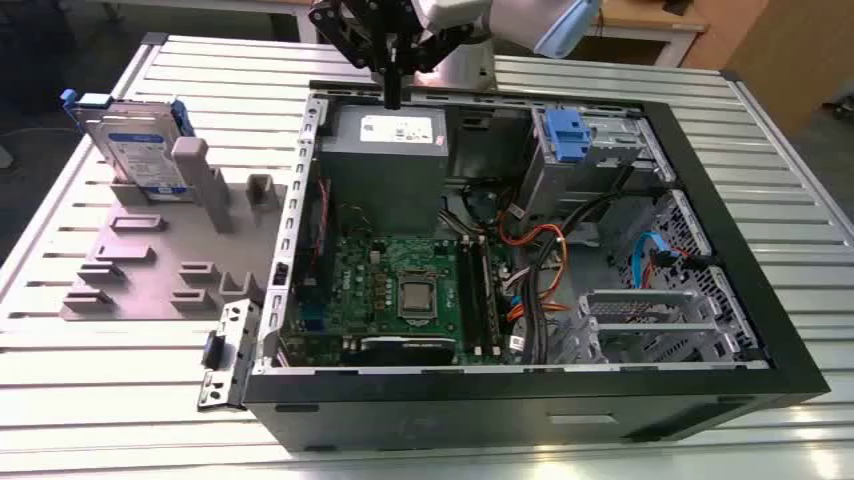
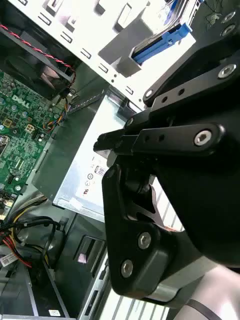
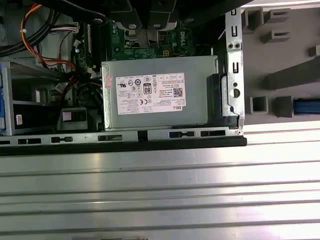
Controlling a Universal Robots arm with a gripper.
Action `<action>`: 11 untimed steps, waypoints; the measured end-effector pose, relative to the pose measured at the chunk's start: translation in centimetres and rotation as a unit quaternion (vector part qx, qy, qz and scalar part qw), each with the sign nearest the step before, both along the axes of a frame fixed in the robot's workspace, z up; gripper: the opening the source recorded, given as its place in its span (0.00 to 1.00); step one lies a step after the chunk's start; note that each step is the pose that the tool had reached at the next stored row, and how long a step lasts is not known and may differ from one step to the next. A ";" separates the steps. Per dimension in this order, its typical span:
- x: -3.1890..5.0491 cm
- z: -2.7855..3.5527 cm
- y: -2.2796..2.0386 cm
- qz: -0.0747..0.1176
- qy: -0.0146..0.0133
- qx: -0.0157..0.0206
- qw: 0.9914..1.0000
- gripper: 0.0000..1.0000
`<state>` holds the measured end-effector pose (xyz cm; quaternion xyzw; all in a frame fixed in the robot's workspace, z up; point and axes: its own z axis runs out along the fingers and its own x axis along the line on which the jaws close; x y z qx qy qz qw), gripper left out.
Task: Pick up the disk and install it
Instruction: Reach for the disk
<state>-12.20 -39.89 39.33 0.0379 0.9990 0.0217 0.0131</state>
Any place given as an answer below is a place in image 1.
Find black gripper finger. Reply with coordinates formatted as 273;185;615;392
392;22;470;110
307;0;396;110

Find hard disk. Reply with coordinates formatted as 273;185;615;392
59;88;193;204

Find metal disk bay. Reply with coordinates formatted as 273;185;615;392
576;288;733;366

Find blue drive cage latch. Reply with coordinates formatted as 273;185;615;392
543;107;592;164

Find grey power supply unit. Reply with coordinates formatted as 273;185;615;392
318;103;450;237

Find silver metal drive cage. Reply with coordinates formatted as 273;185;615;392
518;105;672;229

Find wooden desk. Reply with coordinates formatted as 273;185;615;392
572;0;710;69

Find green motherboard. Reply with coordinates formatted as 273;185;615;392
277;234;528;367

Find silver CPU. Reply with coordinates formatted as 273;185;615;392
402;283;435;309

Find black RAM slot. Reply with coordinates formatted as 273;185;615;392
458;237;483;354
478;239;503;351

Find grey plastic parts rack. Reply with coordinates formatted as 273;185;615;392
57;138;295;324

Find metal CPU socket cover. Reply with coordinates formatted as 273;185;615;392
395;270;442;326

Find brown wooden cabinet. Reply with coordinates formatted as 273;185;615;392
723;0;854;136

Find black graphics card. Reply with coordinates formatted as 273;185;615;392
339;335;459;366

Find black open PC case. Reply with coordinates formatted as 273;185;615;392
240;78;833;454

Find white frame table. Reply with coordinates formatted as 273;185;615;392
99;0;322;45

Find red black twisted wire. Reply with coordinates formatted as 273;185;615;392
314;175;334;257

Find orange power wire bundle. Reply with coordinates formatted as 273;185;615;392
496;223;576;324

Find blue data wire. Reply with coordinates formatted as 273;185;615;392
636;231;671;291

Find black cable bundle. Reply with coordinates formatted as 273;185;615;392
519;183;668;365

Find multicolour disk power wire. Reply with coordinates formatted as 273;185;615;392
656;247;719;274

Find blue black bracket latch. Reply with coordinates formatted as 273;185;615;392
201;329;227;369

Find metal expansion slot bracket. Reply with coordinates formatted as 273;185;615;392
196;298;263;412

